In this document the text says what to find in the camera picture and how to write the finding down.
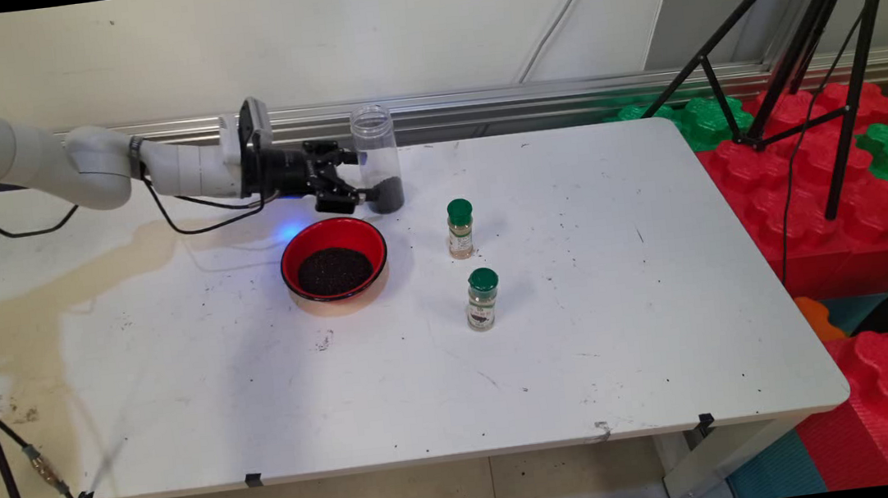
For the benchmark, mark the black tripod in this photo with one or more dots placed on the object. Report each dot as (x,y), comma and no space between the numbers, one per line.
(850,107)

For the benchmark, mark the green-capped spice bottle dark contents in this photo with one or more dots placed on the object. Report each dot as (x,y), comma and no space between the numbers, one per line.
(483,303)

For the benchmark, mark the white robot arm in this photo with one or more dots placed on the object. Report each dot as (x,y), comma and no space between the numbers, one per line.
(96,162)

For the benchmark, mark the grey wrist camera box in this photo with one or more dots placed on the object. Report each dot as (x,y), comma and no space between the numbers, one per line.
(254,120)

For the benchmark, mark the clear plastic jar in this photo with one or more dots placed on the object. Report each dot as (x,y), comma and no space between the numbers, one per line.
(376,141)

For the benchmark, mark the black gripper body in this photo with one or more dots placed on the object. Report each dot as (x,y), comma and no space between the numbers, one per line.
(279,173)

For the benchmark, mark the orange foam piece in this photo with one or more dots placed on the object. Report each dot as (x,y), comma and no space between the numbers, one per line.
(818,317)

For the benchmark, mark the aluminium rail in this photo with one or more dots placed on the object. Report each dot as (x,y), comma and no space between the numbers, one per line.
(478,105)

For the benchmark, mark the green-capped spice bottle pale contents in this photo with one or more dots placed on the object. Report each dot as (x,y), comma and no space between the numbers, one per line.
(461,235)

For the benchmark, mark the white table leg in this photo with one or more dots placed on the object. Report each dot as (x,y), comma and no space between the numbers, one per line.
(722,459)

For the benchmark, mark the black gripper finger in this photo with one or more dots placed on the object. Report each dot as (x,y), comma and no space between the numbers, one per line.
(331,154)
(340,198)

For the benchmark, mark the red bowl with black seeds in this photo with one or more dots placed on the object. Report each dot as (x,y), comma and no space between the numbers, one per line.
(335,270)

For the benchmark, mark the teal floor mat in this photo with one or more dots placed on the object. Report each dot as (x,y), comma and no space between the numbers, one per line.
(773,470)

